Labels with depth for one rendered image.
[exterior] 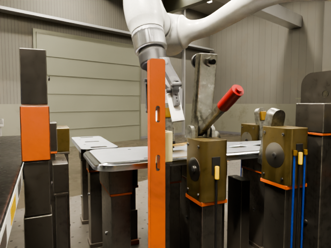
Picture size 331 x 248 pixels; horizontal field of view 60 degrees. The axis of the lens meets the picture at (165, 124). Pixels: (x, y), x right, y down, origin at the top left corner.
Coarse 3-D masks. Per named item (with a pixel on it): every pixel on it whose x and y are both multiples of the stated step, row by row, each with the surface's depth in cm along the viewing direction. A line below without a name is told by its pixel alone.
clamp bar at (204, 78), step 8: (200, 56) 54; (208, 56) 54; (216, 56) 55; (192, 64) 58; (200, 64) 54; (208, 64) 54; (216, 64) 55; (200, 72) 54; (208, 72) 55; (200, 80) 55; (208, 80) 55; (200, 88) 55; (208, 88) 56; (200, 96) 55; (208, 96) 56; (192, 104) 57; (200, 104) 56; (208, 104) 57; (192, 112) 57; (200, 112) 56; (208, 112) 57; (192, 120) 58; (200, 120) 57; (208, 136) 58
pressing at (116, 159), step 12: (228, 144) 84; (240, 144) 84; (252, 144) 84; (84, 156) 69; (96, 156) 64; (108, 156) 64; (120, 156) 64; (132, 156) 64; (144, 156) 64; (180, 156) 62; (228, 156) 66; (240, 156) 67; (252, 156) 69; (96, 168) 56; (108, 168) 55; (120, 168) 56; (132, 168) 57; (144, 168) 58
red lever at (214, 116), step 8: (232, 88) 46; (240, 88) 46; (224, 96) 48; (232, 96) 47; (240, 96) 47; (224, 104) 49; (232, 104) 48; (216, 112) 51; (224, 112) 51; (208, 120) 54; (216, 120) 54; (200, 128) 57; (208, 128) 56
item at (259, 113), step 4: (260, 108) 99; (264, 108) 100; (256, 112) 100; (260, 112) 99; (264, 112) 99; (256, 116) 100; (260, 116) 99; (264, 116) 98; (256, 120) 100; (260, 120) 98; (264, 120) 99; (256, 124) 100; (260, 124) 98; (260, 128) 98; (260, 132) 98; (260, 136) 98
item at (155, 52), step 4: (148, 48) 74; (152, 48) 73; (156, 48) 74; (160, 48) 74; (140, 52) 75; (144, 52) 74; (148, 52) 73; (152, 52) 73; (156, 52) 73; (160, 52) 74; (164, 52) 75; (140, 56) 75; (144, 56) 74; (148, 56) 73; (152, 56) 73; (156, 56) 73; (160, 56) 73; (164, 56) 74; (140, 60) 75; (144, 60) 74; (140, 64) 75; (144, 64) 75; (144, 68) 77
